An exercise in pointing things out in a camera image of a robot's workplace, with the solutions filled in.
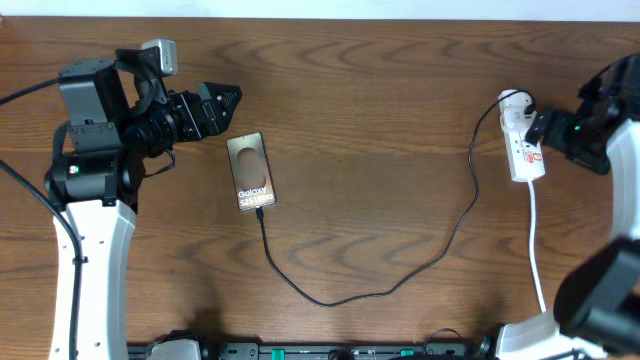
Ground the black charger cable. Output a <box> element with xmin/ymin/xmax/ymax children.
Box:
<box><xmin>254</xmin><ymin>89</ymin><xmax>538</xmax><ymax>308</ymax></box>

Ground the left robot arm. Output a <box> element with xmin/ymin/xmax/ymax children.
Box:
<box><xmin>45</xmin><ymin>59</ymin><xmax>242</xmax><ymax>359</ymax></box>

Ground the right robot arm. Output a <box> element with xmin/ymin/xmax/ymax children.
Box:
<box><xmin>489</xmin><ymin>54</ymin><xmax>639</xmax><ymax>359</ymax></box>

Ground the white power strip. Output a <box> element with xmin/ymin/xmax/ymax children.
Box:
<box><xmin>498</xmin><ymin>89</ymin><xmax>545</xmax><ymax>183</ymax></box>

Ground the white power strip cord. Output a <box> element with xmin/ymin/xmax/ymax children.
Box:
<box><xmin>527</xmin><ymin>180</ymin><xmax>548</xmax><ymax>314</ymax></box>

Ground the black left camera cable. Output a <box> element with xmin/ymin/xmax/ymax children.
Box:
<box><xmin>0</xmin><ymin>47</ymin><xmax>176</xmax><ymax>360</ymax></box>

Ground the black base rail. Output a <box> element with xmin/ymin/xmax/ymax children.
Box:
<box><xmin>127</xmin><ymin>330</ymin><xmax>497</xmax><ymax>360</ymax></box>

